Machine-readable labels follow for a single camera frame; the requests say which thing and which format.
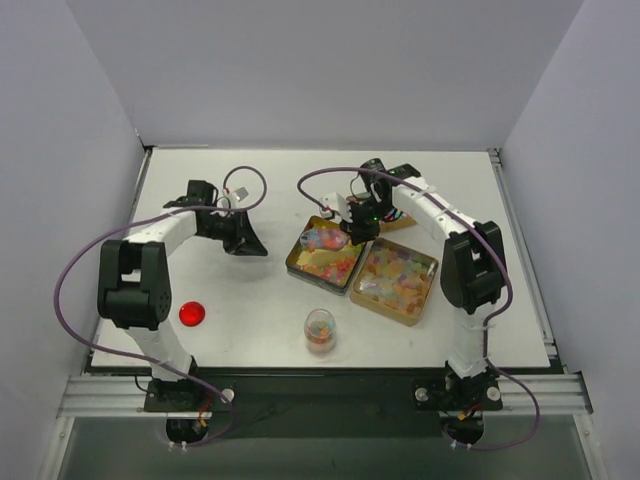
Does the purple cable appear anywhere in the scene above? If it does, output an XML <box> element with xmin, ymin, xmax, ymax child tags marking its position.
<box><xmin>297</xmin><ymin>167</ymin><xmax>541</xmax><ymax>451</ymax></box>
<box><xmin>53</xmin><ymin>165</ymin><xmax>269</xmax><ymax>446</ymax></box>

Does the silver metal scoop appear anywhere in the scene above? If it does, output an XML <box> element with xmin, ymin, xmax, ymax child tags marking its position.
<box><xmin>299</xmin><ymin>228</ymin><xmax>349</xmax><ymax>252</ymax></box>

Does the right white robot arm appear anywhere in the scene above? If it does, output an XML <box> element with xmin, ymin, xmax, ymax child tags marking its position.
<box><xmin>322</xmin><ymin>159</ymin><xmax>514</xmax><ymax>408</ymax></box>

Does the gold rectangular candy tin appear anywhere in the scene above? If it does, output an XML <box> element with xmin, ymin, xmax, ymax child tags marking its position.
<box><xmin>379</xmin><ymin>210</ymin><xmax>416</xmax><ymax>233</ymax></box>

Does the gold square candy tin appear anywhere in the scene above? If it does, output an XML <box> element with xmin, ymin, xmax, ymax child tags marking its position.
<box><xmin>350</xmin><ymin>238</ymin><xmax>439</xmax><ymax>327</ymax></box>

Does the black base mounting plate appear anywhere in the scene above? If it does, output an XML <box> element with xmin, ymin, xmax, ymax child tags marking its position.
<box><xmin>143</xmin><ymin>370</ymin><xmax>503</xmax><ymax>444</ymax></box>

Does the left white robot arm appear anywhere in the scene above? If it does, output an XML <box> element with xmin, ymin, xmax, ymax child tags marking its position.
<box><xmin>97</xmin><ymin>180</ymin><xmax>268</xmax><ymax>411</ymax></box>

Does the red round jar lid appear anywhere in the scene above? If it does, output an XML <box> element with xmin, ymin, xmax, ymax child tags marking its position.
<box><xmin>179</xmin><ymin>301</ymin><xmax>206</xmax><ymax>328</ymax></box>

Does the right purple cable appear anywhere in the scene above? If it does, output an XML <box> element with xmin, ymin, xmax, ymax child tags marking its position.
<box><xmin>297</xmin><ymin>167</ymin><xmax>541</xmax><ymax>451</ymax></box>

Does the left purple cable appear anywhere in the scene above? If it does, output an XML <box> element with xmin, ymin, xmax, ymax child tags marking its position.
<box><xmin>53</xmin><ymin>165</ymin><xmax>269</xmax><ymax>446</ymax></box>

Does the clear glass jar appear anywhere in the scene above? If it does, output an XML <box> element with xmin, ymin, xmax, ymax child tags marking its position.
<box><xmin>303</xmin><ymin>309</ymin><xmax>336</xmax><ymax>355</ymax></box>

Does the aluminium frame rail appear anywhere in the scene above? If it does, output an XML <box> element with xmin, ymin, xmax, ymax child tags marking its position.
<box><xmin>57</xmin><ymin>374</ymin><xmax>593</xmax><ymax>418</ymax></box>

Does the dark square candy tin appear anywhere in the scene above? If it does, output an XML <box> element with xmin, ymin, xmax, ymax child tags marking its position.
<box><xmin>285</xmin><ymin>216</ymin><xmax>365</xmax><ymax>295</ymax></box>

